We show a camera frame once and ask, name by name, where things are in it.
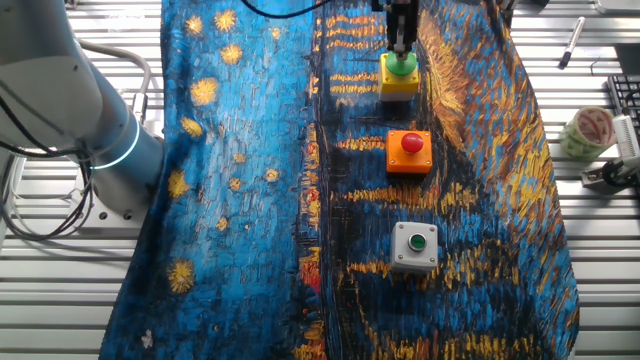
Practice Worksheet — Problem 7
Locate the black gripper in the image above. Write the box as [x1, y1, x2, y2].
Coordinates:
[370, 0, 421, 55]

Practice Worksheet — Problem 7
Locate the yellow box large green button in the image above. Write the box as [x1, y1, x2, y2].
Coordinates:
[378, 50, 421, 103]

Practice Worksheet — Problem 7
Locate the orange box red mushroom button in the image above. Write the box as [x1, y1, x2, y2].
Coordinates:
[384, 129, 434, 175]

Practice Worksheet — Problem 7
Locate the white box small green button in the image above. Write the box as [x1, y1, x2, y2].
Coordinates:
[389, 221, 440, 275]

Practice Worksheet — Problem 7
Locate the silver black pen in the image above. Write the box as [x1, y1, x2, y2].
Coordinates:
[557, 16, 587, 70]

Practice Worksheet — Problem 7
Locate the clear tape roll red print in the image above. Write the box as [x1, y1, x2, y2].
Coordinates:
[558, 105, 617, 162]

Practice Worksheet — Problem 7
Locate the grey flat device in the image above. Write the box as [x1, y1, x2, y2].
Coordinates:
[594, 0, 640, 15]

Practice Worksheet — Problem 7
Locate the black flat device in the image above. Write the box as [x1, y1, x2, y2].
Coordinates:
[613, 43, 640, 76]

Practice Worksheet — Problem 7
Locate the black keyboard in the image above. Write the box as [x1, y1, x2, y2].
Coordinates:
[606, 74, 640, 132]

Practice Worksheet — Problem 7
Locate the starry night painted cloth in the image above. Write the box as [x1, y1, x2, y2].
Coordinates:
[98, 0, 581, 360]

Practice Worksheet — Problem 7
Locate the thick black cable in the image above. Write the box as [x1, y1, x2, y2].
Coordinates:
[239, 0, 335, 20]

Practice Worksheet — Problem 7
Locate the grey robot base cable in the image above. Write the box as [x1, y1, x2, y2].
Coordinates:
[77, 39, 153, 124]

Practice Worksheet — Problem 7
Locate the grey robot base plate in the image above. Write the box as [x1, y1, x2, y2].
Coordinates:
[74, 172, 166, 236]

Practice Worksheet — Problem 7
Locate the black cable bundle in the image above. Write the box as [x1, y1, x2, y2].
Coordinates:
[0, 94, 96, 242]

